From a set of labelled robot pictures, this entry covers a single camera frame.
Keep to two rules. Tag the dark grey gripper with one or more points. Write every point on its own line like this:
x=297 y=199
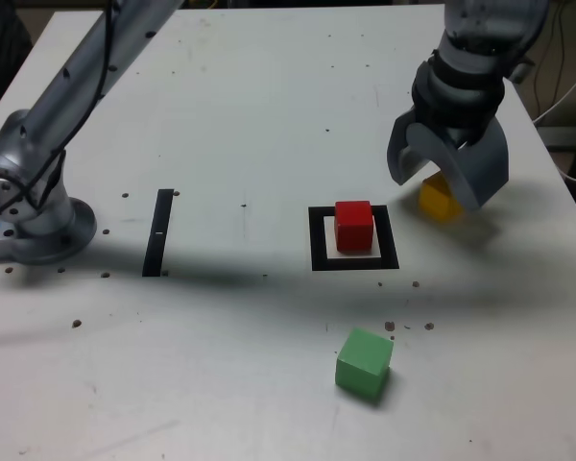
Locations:
x=461 y=135

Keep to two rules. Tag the yellow cube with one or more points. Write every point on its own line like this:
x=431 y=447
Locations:
x=434 y=201

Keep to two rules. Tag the red cube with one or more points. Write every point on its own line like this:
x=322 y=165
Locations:
x=355 y=228

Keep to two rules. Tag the green cube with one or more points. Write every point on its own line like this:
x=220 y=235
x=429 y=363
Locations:
x=362 y=365

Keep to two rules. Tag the black tape square outline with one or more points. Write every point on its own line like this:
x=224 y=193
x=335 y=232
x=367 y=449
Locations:
x=317 y=240

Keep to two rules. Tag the black tape strip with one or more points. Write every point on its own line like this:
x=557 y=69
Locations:
x=157 y=249

